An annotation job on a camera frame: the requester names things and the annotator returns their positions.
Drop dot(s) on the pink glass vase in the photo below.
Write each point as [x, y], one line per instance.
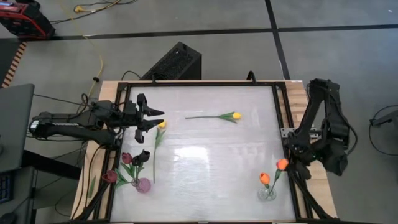
[144, 185]

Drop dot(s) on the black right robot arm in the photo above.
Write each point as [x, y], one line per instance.
[332, 124]

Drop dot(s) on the grey metal mounting plate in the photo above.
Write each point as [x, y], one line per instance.
[284, 132]

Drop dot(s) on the yellow artificial tulip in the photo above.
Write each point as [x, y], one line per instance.
[161, 124]
[237, 116]

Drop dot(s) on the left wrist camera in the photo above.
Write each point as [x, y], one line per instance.
[130, 109]

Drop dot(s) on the black speaker box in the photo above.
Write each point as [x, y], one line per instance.
[174, 62]

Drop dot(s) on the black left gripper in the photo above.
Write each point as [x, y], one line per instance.
[130, 121]

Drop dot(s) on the black artificial tulip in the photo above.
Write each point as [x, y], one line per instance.
[144, 155]
[136, 160]

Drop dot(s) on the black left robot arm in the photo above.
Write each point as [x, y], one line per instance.
[71, 130]

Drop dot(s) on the black mat with striped edge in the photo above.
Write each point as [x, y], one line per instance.
[6, 59]

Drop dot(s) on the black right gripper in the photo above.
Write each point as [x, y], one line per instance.
[320, 154]

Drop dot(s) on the red and black equipment case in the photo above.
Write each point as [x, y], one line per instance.
[21, 18]

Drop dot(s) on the loose green leaf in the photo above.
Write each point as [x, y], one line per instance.
[92, 186]

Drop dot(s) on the dark computer keyboard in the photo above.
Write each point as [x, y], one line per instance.
[5, 186]

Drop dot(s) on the orange artificial tulip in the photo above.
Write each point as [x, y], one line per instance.
[264, 178]
[282, 164]

